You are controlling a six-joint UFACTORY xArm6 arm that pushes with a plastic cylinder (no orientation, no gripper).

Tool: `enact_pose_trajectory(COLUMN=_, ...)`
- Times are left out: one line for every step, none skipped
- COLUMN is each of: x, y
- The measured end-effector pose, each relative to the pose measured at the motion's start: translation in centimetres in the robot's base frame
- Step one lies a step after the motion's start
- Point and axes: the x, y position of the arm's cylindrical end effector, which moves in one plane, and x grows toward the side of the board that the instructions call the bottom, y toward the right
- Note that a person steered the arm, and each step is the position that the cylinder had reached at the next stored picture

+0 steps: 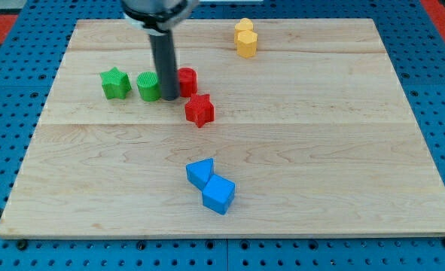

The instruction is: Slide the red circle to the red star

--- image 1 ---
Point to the red star block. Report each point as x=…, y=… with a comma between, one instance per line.
x=199, y=109

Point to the green star block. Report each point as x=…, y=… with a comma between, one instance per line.
x=115, y=84

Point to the blue triangle block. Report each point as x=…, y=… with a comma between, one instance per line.
x=199, y=172

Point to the blue cube block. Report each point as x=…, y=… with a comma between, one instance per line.
x=218, y=194

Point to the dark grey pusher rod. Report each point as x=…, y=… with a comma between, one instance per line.
x=163, y=50

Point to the yellow heart block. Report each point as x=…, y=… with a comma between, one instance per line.
x=245, y=24

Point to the light wooden board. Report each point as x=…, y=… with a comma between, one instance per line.
x=315, y=131

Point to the yellow hexagon block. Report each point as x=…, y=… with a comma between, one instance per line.
x=246, y=43

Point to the green cylinder block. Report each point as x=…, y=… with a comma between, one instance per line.
x=148, y=86

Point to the red cylinder block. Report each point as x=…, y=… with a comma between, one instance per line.
x=187, y=81

